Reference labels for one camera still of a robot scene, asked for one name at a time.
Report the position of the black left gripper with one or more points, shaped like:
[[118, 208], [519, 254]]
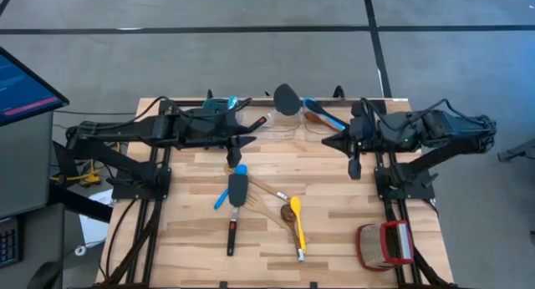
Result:
[[209, 130]]

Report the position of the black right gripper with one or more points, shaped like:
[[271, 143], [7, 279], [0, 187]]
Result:
[[368, 134]]

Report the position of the large pale blue spoon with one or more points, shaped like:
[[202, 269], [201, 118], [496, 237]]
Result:
[[334, 124]]

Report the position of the blue silicone spoon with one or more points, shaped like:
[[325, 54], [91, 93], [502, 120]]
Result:
[[241, 170]]

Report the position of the translucent blue plastic utensil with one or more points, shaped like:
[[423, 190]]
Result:
[[232, 102]]

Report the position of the round black spatula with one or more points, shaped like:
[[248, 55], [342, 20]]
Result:
[[287, 100]]

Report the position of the yellow plastic spoon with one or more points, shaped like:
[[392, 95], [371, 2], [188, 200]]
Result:
[[296, 204]]

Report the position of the dark brown wooden spoon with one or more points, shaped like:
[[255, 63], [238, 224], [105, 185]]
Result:
[[288, 214]]

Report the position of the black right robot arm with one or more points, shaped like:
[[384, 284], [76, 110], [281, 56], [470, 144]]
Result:
[[443, 130]]

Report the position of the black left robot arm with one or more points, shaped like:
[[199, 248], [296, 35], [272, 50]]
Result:
[[125, 128]]

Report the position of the reddish brown wooden utensil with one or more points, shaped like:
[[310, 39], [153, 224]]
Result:
[[315, 118]]

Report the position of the teal plastic bin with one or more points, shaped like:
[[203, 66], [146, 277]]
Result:
[[211, 105]]

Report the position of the light wooden slotted spatula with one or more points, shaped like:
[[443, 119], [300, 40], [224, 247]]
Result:
[[267, 186]]

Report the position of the light wooden spork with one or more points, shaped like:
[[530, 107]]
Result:
[[257, 203]]

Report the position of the red framed metal grater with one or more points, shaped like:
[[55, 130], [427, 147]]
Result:
[[384, 245]]

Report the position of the black table edge clip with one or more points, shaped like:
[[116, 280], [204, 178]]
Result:
[[223, 285], [313, 285]]

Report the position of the white paper sheet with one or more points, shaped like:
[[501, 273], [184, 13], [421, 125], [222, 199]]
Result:
[[94, 222]]

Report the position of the black stand leg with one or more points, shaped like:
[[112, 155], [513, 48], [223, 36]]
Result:
[[516, 151]]

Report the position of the grey cabinet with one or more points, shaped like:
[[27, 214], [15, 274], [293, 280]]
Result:
[[25, 163]]

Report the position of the monitor with blue screen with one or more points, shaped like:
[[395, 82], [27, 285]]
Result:
[[25, 88]]

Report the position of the black office chair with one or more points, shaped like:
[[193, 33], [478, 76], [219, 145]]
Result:
[[46, 276]]

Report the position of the black keyboard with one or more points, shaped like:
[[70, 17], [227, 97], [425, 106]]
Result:
[[8, 243]]

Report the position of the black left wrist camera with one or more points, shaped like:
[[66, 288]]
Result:
[[225, 124]]

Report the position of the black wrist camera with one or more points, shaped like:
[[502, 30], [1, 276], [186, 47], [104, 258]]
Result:
[[225, 124], [374, 128]]

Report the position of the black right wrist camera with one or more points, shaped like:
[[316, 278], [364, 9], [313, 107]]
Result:
[[374, 128]]

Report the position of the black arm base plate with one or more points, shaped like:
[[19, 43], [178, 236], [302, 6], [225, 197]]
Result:
[[404, 189], [140, 189]]

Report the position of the black aluminium rig frame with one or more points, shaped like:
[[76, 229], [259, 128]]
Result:
[[147, 247]]

